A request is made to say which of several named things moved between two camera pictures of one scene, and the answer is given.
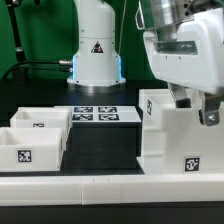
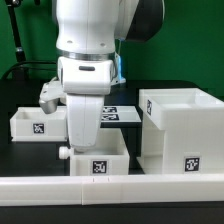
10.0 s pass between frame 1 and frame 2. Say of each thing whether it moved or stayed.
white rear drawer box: stayed
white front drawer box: moved
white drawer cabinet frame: stayed
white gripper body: moved
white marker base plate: stayed
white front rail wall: stayed
